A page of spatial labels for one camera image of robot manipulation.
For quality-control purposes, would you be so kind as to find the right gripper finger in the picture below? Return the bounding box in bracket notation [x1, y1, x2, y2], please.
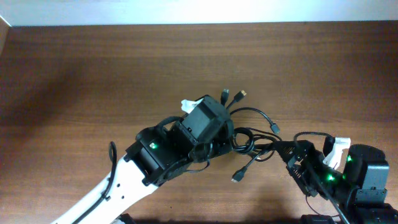
[272, 140, 311, 162]
[286, 164, 318, 197]

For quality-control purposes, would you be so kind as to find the black USB cable thin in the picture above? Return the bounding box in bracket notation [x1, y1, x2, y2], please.
[225, 90, 282, 162]

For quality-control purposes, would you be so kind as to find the black USB cable thick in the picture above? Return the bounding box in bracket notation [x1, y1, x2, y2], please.
[226, 90, 258, 183]

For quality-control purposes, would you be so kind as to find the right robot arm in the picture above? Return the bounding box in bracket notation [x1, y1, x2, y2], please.
[272, 137, 397, 223]

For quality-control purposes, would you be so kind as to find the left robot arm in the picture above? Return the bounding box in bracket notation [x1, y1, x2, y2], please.
[55, 95, 233, 223]

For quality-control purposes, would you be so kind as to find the left camera cable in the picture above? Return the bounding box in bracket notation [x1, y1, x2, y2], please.
[71, 141, 118, 224]

